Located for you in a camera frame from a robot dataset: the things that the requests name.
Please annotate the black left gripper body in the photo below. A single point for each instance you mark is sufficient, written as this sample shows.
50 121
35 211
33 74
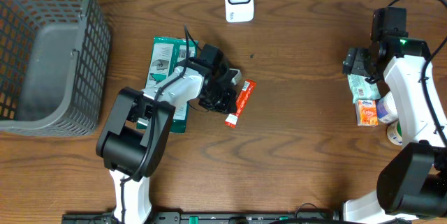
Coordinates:
225 99

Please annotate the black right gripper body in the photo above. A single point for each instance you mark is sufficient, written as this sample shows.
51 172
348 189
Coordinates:
361 58

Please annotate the mint green wipes pack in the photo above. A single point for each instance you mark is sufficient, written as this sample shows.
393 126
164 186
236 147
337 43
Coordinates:
361 89

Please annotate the red snack bar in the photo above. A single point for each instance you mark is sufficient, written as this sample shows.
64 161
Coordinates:
241 102

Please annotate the orange Kleenex tissue pack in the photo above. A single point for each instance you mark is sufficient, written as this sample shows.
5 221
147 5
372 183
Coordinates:
366 113

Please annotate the white blue label jar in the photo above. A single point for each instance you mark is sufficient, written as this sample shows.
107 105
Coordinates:
386 109

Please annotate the green white 3M package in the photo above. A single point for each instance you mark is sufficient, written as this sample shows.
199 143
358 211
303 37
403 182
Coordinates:
164 56

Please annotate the green lid jar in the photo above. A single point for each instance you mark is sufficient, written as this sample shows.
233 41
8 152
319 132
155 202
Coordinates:
394 133

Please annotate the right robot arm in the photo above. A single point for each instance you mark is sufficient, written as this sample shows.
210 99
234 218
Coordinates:
413 185

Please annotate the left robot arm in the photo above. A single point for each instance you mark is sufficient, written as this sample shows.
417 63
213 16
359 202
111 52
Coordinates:
135 134

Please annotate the grey plastic mesh basket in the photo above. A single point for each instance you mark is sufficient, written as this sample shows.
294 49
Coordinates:
54 58

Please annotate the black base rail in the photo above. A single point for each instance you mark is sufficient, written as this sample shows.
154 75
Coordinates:
173 217

